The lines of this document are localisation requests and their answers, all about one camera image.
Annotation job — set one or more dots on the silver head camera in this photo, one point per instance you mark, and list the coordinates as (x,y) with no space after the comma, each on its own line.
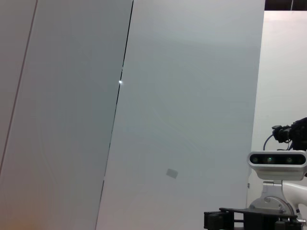
(275,165)

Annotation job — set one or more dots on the black metal bracket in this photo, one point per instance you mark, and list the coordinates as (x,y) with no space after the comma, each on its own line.
(251,213)

